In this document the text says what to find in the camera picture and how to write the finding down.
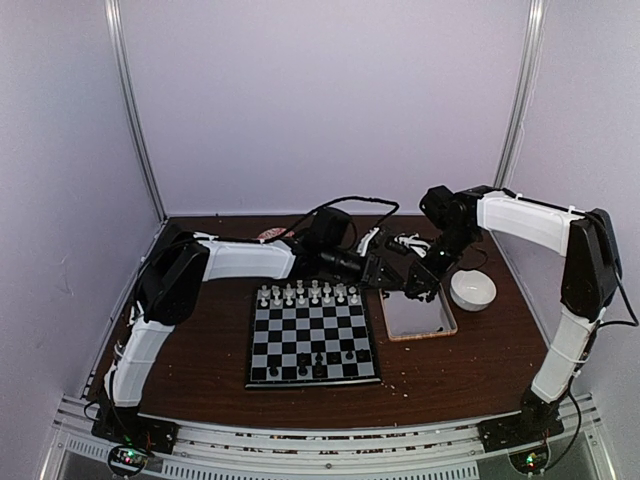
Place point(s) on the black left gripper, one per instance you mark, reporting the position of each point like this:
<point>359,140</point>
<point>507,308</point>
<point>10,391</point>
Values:
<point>371,274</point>

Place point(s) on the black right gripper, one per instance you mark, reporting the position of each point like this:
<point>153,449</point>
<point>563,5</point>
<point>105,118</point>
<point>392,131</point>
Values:
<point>431,276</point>

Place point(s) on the black and white chessboard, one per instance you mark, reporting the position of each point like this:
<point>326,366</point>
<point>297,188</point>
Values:
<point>309,317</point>

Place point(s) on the black chess king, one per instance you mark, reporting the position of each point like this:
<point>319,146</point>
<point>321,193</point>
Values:
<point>319,370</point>

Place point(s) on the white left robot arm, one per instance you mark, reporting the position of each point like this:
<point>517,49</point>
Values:
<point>166,293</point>

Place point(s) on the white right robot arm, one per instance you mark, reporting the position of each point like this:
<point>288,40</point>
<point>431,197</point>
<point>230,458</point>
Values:
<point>591,275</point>

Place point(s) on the red patterned bowl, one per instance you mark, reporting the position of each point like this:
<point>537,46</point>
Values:
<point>271,233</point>

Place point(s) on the white ceramic bowl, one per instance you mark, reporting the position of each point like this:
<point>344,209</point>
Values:
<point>472,290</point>

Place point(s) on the wooden rimmed metal tray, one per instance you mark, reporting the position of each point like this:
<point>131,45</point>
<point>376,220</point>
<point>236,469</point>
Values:
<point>412,319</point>

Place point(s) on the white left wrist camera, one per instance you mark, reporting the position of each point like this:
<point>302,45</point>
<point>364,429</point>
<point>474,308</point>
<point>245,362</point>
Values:
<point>371,240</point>

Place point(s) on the right aluminium corner post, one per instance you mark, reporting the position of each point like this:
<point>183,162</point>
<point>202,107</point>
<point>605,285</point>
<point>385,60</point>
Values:
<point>523,93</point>

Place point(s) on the aluminium corner post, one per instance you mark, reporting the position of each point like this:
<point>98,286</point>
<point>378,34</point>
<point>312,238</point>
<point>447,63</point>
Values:
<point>117,37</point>
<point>523,93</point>

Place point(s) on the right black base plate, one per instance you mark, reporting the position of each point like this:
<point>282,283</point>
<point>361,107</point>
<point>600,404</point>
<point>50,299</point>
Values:
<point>520,440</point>

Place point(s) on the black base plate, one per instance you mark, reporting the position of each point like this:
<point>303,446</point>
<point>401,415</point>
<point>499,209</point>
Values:
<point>520,440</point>
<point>136,446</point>

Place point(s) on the aluminium front rail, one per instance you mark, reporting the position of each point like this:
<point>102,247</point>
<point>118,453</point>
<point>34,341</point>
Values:
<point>444,450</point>

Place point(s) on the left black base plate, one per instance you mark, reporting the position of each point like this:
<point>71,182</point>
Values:
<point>136,446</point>

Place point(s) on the left aluminium corner post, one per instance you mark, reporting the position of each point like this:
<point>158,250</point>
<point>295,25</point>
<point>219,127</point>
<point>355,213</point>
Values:
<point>117,37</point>

